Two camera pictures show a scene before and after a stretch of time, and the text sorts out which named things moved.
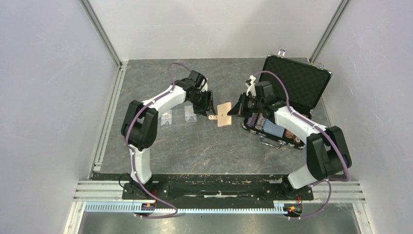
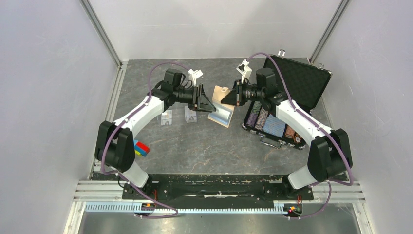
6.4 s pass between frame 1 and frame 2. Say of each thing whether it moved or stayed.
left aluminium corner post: stayed
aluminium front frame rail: stayed
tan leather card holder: moved
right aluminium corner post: stayed
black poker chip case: stayed
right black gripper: moved
